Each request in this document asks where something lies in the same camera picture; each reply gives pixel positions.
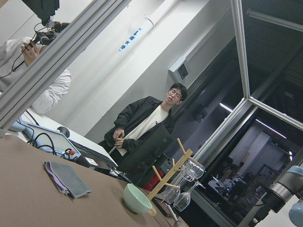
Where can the person in white shirt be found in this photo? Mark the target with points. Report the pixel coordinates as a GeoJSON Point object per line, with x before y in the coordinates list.
{"type": "Point", "coordinates": [15, 59]}

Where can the person in black jacket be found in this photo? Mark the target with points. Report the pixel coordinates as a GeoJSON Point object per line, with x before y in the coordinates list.
{"type": "Point", "coordinates": [134, 124]}

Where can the aluminium frame post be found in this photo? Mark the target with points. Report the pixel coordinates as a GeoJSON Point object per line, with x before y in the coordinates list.
{"type": "Point", "coordinates": [57, 57]}

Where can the black monitor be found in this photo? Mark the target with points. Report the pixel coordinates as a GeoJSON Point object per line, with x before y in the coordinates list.
{"type": "Point", "coordinates": [138, 163]}

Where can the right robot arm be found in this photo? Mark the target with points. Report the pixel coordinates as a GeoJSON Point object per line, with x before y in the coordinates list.
{"type": "Point", "coordinates": [279, 193]}

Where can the wooden glass tree stand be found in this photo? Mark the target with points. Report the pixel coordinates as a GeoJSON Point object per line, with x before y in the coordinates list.
{"type": "Point", "coordinates": [164, 181]}

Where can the mint green bowl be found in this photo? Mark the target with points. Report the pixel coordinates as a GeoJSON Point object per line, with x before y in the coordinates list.
{"type": "Point", "coordinates": [135, 200]}

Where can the black keyboard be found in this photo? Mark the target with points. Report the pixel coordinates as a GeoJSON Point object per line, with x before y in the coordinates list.
{"type": "Point", "coordinates": [85, 150]}

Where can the grey cloth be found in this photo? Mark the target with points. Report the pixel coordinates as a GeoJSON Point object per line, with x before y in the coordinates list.
{"type": "Point", "coordinates": [67, 175]}

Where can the purple cloth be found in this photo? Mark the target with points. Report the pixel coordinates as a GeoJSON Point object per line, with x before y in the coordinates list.
{"type": "Point", "coordinates": [59, 185]}

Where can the teach pendant tablet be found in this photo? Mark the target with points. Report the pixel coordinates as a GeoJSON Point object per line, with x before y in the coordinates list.
{"type": "Point", "coordinates": [49, 141]}

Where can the wine glass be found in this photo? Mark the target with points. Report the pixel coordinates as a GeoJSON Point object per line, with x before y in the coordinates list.
{"type": "Point", "coordinates": [170, 193]}
{"type": "Point", "coordinates": [191, 169]}
{"type": "Point", "coordinates": [183, 200]}

